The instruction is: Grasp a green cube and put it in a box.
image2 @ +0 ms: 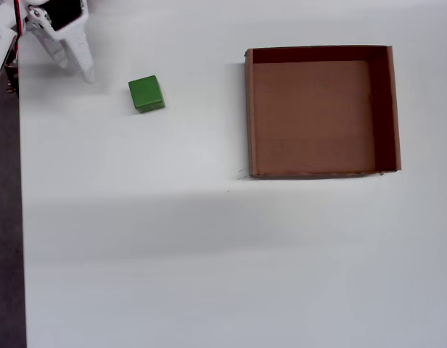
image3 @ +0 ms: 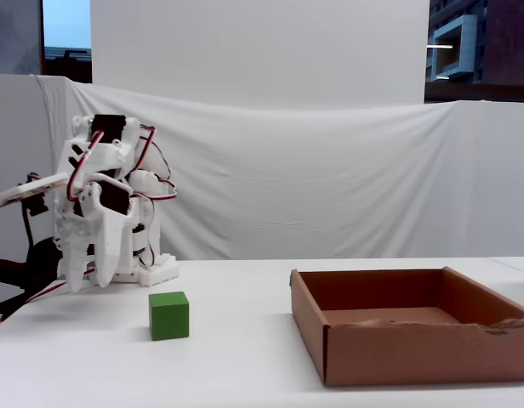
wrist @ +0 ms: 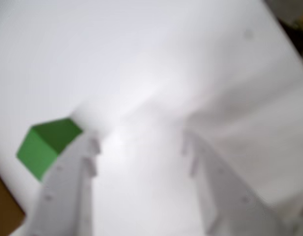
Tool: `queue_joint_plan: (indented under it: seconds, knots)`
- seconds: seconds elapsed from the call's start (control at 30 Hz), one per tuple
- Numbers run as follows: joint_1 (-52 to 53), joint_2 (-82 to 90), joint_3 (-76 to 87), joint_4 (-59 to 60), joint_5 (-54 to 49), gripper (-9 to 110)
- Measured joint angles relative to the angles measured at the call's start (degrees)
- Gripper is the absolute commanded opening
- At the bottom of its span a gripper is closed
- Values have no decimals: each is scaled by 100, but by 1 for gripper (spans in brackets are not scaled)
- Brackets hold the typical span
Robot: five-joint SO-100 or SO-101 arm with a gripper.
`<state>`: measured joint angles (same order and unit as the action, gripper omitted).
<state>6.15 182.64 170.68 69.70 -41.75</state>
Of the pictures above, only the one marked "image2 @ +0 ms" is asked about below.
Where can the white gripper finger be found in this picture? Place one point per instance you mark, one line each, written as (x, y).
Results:
(80, 54)
(45, 36)

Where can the green cube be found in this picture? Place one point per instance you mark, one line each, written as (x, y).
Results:
(147, 92)

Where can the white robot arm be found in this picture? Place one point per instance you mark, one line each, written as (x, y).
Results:
(4, 16)

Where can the brown cardboard box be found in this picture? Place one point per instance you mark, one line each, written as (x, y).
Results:
(310, 116)

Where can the small brown metal bracket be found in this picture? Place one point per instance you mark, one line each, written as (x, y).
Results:
(11, 78)

